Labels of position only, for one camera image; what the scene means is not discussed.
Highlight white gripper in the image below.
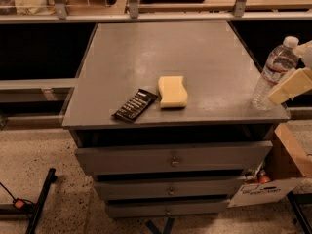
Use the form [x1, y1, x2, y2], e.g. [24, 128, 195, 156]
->
[267, 40, 312, 105]

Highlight clear plastic water bottle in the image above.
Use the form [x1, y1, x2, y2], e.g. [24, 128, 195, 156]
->
[252, 36, 299, 110]

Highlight orange bottle in box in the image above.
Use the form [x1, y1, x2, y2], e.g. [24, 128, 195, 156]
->
[257, 170, 271, 184]

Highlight brown cardboard box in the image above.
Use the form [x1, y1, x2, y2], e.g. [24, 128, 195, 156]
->
[229, 124, 312, 208]

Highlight top grey drawer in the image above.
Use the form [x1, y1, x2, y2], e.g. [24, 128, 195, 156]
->
[75, 141, 273, 176]

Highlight grey drawer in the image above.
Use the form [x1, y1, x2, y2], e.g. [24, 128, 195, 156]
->
[95, 176, 243, 201]
[75, 141, 273, 176]
[106, 199, 230, 218]

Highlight yellow sponge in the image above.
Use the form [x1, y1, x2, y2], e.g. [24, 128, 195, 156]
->
[158, 76, 188, 108]

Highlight grey drawer cabinet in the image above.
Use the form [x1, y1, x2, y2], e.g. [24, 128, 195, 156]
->
[62, 22, 288, 208]

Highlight black snack wrapper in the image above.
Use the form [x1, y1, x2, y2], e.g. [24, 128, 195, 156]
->
[113, 89, 158, 123]

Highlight bottom grey drawer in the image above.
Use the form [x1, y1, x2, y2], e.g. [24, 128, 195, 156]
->
[106, 199, 230, 218]

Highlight middle grey drawer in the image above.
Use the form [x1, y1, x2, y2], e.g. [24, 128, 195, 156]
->
[95, 176, 243, 201]

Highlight black metal stand leg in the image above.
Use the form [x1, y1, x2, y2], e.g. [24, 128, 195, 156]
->
[25, 168, 58, 234]

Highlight grey metal rail frame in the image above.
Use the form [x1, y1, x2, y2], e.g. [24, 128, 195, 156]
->
[0, 0, 312, 24]

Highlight orange cable tag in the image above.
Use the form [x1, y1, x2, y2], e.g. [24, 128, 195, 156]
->
[13, 198, 25, 210]

